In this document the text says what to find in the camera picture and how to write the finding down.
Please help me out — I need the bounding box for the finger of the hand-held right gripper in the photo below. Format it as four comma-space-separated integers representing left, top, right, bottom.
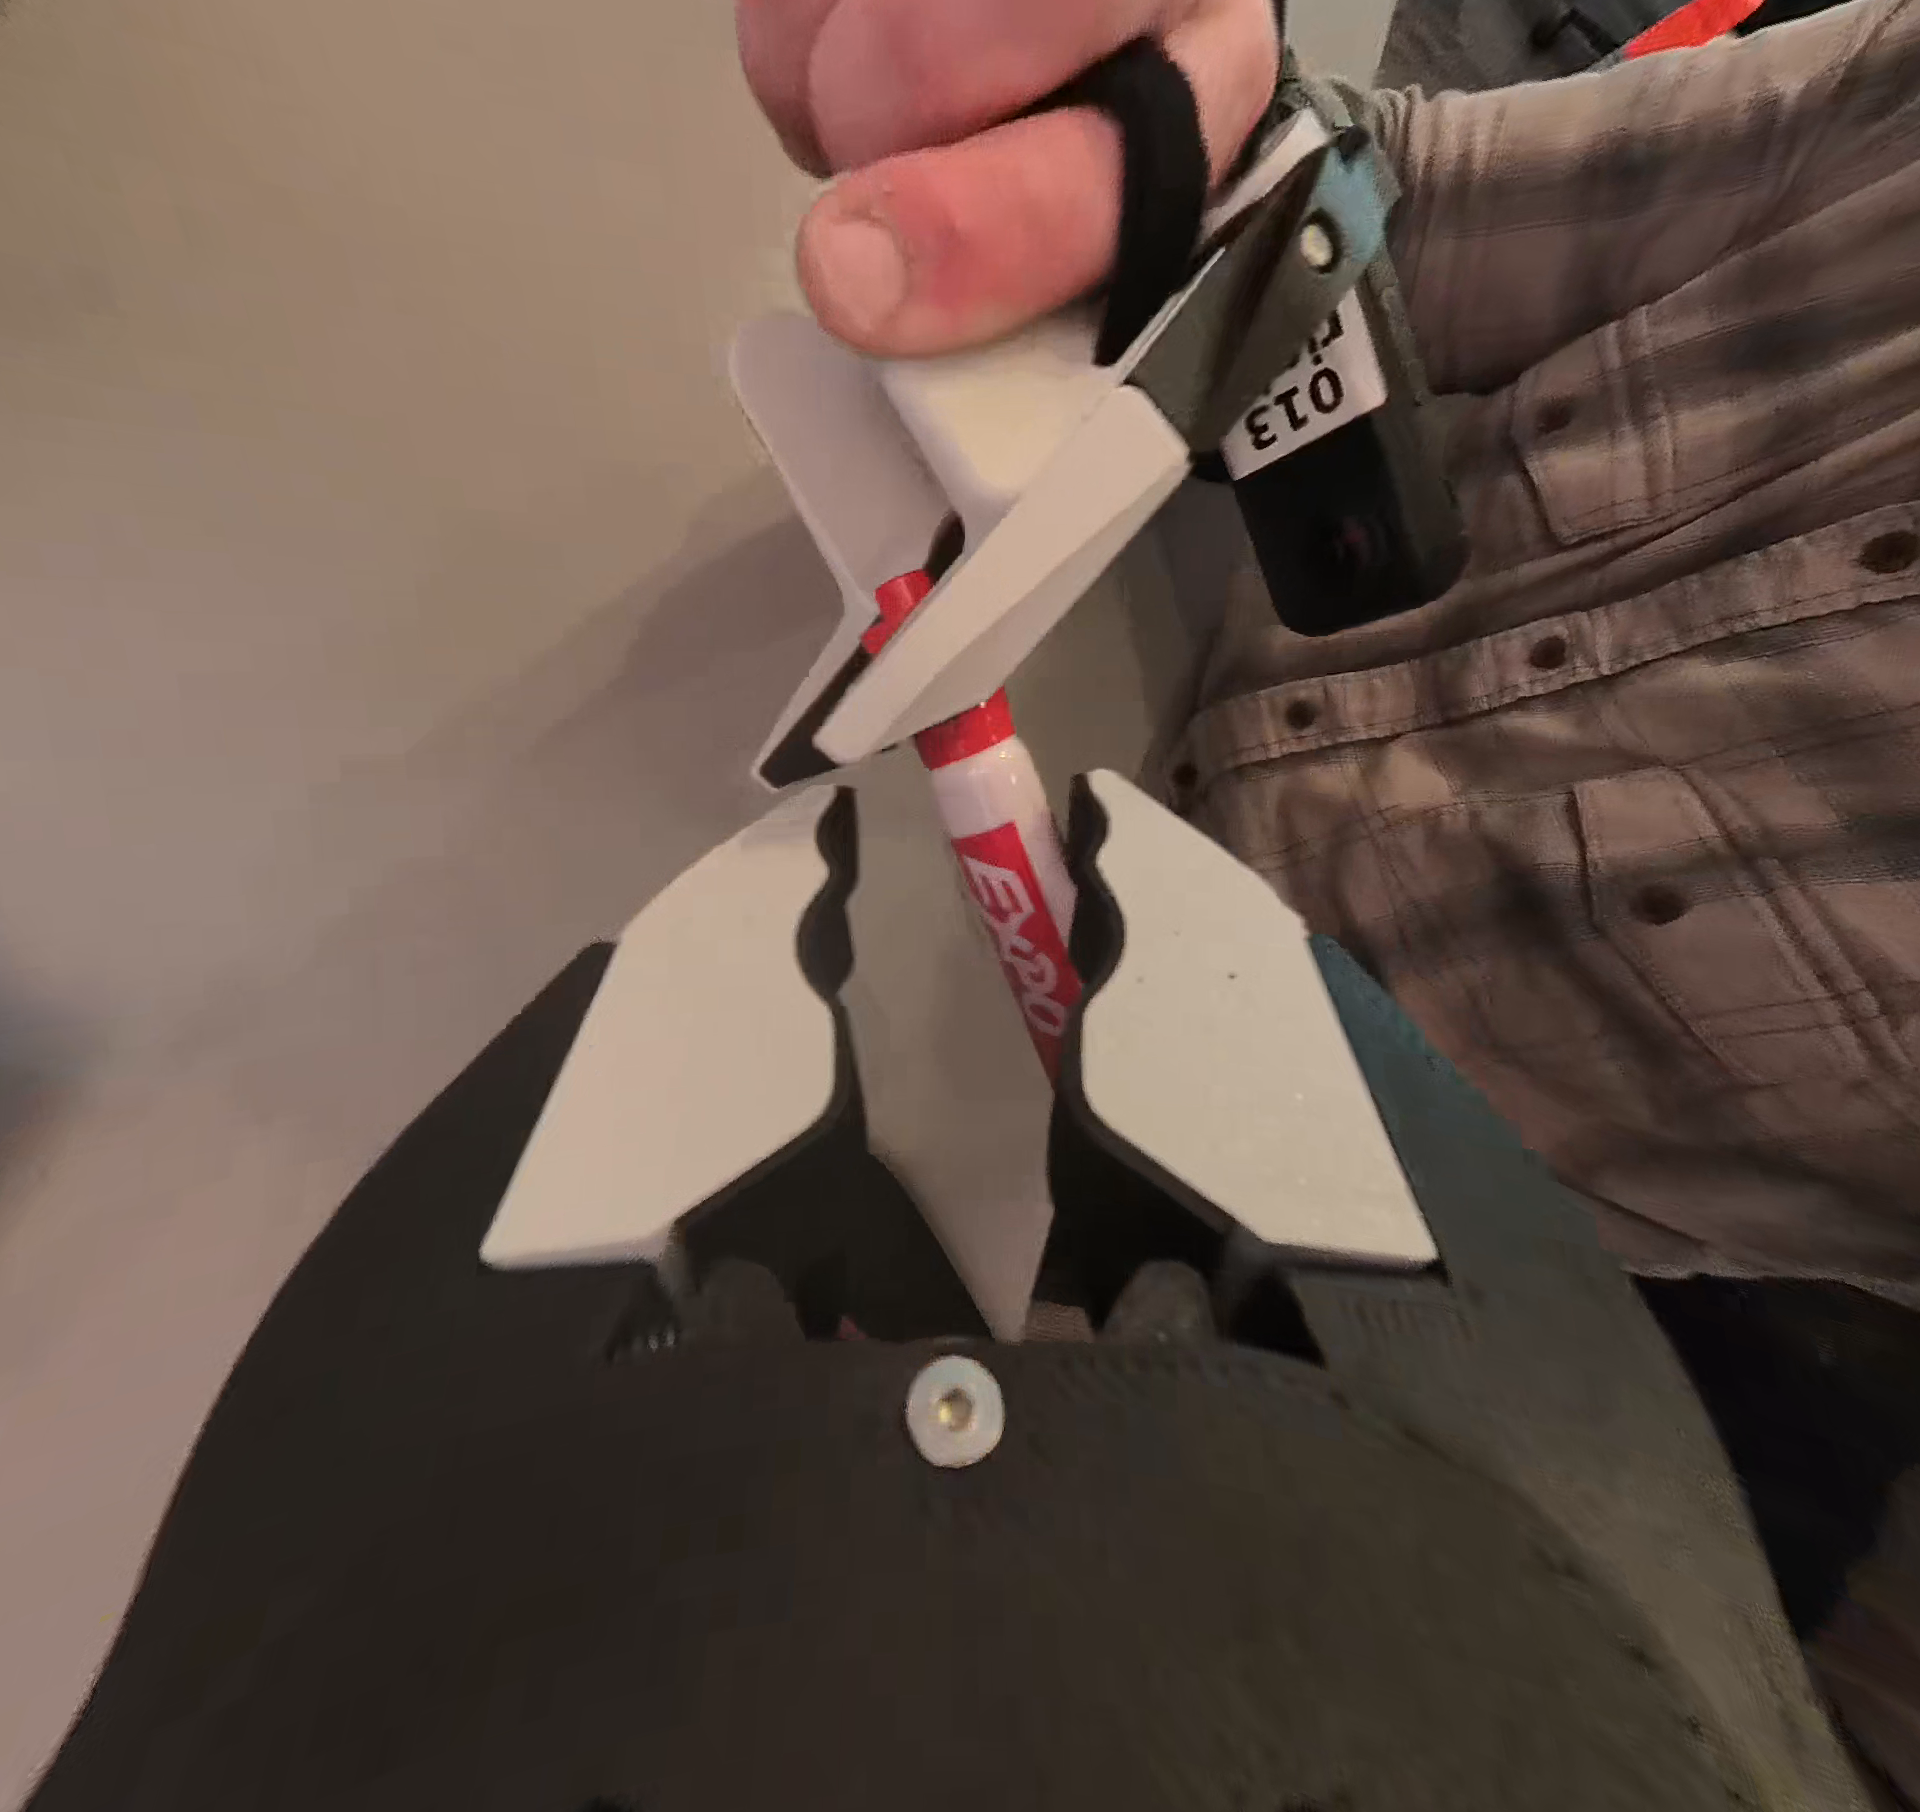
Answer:
814, 369, 1198, 766
729, 309, 968, 793

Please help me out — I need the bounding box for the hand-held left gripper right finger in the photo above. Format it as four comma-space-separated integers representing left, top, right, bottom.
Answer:
1055, 767, 1443, 1272

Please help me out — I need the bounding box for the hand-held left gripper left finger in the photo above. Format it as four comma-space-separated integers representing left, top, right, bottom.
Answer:
481, 787, 874, 1274

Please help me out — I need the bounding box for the red and white marker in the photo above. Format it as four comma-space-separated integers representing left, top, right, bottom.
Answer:
862, 569, 1090, 1085

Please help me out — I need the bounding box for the person's right forearm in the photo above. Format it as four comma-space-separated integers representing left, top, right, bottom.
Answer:
1372, 0, 1920, 404

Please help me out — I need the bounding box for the person's right hand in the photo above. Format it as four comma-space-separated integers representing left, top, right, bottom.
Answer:
682, 0, 1296, 358

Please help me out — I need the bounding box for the person's plaid shirt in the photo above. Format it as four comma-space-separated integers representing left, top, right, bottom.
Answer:
1141, 267, 1920, 1812

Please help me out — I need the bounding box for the orange red tag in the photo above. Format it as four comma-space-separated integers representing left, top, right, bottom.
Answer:
1625, 0, 1770, 57

